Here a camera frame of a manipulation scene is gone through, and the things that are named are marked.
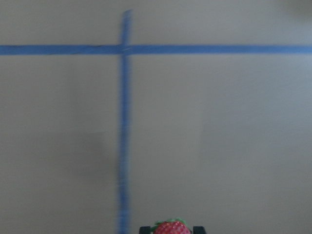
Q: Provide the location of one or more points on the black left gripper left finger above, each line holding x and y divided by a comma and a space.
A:
145, 230

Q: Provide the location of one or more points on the red strawberry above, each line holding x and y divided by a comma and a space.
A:
171, 226

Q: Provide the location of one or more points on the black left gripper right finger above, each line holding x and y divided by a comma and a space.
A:
198, 230

